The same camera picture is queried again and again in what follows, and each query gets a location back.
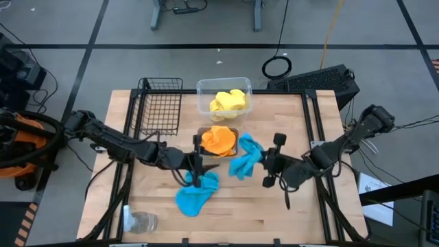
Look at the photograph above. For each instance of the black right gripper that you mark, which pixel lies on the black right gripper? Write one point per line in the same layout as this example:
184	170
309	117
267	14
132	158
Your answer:
281	164

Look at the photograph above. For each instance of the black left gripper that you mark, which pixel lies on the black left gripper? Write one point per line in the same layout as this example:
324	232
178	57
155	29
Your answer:
185	160

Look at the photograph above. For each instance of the blue microfiber towel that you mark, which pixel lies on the blue microfiber towel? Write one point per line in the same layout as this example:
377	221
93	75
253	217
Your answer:
245	161
193	202

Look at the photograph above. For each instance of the grey plastic bin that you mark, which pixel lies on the grey plastic bin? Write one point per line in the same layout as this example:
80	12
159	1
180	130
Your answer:
236	151

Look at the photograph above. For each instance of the large yellow microfiber towel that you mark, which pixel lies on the large yellow microfiber towel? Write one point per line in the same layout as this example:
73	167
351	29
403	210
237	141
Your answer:
235	101

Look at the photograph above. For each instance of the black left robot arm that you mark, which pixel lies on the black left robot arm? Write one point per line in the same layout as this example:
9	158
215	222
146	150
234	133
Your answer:
116	144

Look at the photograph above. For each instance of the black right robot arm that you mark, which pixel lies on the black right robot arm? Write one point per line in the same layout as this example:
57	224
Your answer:
343	140

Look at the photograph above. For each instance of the clear plastic bin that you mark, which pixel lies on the clear plastic bin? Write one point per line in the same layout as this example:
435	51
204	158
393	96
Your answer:
205	85

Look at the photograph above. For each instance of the black perforated computer case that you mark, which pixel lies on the black perforated computer case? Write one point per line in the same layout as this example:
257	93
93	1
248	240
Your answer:
319	80

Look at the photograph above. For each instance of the white paper sheet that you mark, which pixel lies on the white paper sheet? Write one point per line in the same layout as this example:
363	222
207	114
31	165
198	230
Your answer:
377	212

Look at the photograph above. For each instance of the grey desk leg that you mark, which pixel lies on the grey desk leg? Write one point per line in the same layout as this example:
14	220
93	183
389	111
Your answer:
258	17
156	17

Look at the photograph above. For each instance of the black beam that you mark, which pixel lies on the black beam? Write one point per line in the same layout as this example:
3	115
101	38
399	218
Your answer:
404	188

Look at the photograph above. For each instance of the black power strip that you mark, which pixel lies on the black power strip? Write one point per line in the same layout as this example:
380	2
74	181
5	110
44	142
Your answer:
185	10

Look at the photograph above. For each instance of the grey control device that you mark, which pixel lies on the grey control device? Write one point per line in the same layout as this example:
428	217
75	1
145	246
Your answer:
430	219

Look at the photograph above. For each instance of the black equipment stack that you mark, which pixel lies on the black equipment stack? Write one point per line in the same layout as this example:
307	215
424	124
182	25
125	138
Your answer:
20	72

